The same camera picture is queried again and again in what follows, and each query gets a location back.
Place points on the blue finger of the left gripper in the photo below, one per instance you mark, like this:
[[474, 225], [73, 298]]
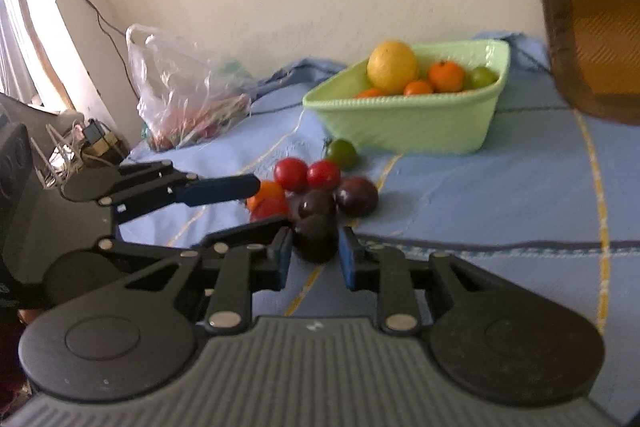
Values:
[[211, 191]]

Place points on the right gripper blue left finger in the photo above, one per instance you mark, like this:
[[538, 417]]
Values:
[[239, 264]]

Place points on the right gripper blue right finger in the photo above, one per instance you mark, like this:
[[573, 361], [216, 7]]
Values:
[[385, 272]]

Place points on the orange tomato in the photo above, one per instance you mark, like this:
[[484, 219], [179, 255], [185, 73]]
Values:
[[269, 201]]

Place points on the dark purple plum back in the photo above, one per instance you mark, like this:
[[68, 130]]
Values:
[[357, 197]]

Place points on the dark purple plum front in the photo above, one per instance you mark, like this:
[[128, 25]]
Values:
[[317, 202]]

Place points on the red tomato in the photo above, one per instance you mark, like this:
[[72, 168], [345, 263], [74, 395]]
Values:
[[323, 175], [291, 174]]

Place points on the orange mandarin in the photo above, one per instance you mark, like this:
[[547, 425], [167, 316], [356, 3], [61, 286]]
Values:
[[418, 87], [371, 93]]

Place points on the large orange with stem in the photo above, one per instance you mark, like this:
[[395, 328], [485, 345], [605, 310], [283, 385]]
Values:
[[446, 77]]

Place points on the large yellow grapefruit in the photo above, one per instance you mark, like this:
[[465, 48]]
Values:
[[391, 66]]

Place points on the green lime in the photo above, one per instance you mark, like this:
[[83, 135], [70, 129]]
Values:
[[480, 77]]

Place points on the cluttered side table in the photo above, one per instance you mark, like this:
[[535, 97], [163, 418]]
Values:
[[54, 145]]

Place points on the clear plastic bag of fruit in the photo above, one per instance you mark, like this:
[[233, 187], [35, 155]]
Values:
[[187, 95]]

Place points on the green tomato with stem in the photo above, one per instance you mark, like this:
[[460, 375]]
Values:
[[342, 153]]

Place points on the light green plastic basin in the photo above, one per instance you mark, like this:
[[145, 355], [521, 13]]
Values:
[[434, 124]]

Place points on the blue checked bed sheet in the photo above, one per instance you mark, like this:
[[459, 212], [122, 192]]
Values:
[[550, 202]]

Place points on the brown woven seat cushion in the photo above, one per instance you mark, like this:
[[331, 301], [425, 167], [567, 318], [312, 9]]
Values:
[[594, 55]]

